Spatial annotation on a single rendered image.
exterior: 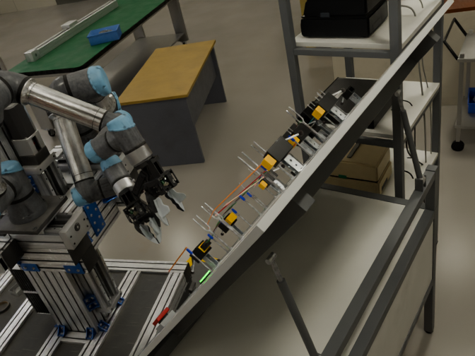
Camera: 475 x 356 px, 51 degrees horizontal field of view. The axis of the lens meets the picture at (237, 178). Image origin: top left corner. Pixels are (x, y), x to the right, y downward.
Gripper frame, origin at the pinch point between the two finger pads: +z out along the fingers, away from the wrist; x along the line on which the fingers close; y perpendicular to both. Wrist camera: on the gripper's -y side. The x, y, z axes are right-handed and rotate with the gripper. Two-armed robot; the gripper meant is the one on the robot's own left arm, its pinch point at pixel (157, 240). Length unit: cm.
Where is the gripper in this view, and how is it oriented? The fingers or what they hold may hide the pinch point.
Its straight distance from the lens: 171.8
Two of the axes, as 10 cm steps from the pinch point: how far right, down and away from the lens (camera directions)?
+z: 5.4, 7.8, -3.3
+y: -1.9, -2.6, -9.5
